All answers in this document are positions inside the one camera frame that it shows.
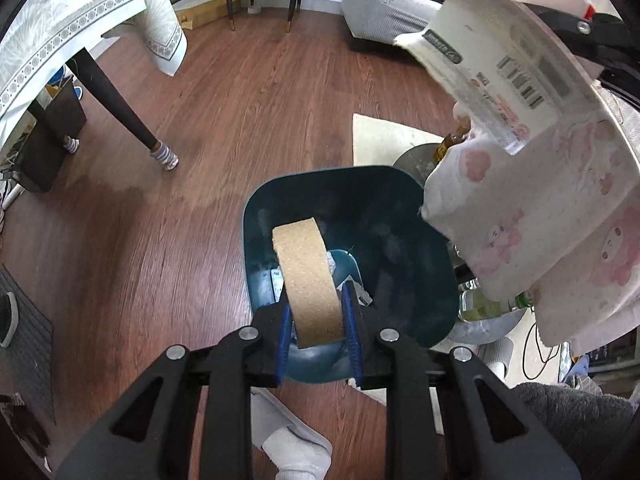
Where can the dark green trash bin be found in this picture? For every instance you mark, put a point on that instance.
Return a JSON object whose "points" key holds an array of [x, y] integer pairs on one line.
{"points": [[283, 200]]}

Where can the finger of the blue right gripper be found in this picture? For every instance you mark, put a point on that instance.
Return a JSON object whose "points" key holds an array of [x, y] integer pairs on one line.
{"points": [[601, 38]]}

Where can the red white SanDisk package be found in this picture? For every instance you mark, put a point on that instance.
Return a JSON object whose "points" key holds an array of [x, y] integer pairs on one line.
{"points": [[503, 64]]}

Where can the brown cardboard tape roll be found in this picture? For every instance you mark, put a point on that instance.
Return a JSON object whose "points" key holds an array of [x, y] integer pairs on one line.
{"points": [[308, 283]]}

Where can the pink cartoon tablecloth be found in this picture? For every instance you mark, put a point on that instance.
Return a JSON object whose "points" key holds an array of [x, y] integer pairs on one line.
{"points": [[560, 220]]}

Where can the grey armchair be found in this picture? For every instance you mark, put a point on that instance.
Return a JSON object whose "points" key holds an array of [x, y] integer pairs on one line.
{"points": [[383, 20]]}

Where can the beige floor mat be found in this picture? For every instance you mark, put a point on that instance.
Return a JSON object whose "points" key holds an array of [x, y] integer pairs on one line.
{"points": [[404, 266]]}

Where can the beige patterned tablecloth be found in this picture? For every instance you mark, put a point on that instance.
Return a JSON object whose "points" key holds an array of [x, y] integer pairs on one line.
{"points": [[45, 34]]}

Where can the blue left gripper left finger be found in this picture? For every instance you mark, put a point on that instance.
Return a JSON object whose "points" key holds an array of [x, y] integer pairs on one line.
{"points": [[284, 340]]}

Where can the black table leg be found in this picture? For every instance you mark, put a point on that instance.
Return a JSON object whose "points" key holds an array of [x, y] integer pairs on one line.
{"points": [[85, 68]]}

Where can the white slipper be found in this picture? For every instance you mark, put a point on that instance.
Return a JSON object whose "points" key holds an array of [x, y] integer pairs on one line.
{"points": [[297, 450]]}

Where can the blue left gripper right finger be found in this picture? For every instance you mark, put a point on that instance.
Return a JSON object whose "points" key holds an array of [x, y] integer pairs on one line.
{"points": [[349, 311]]}

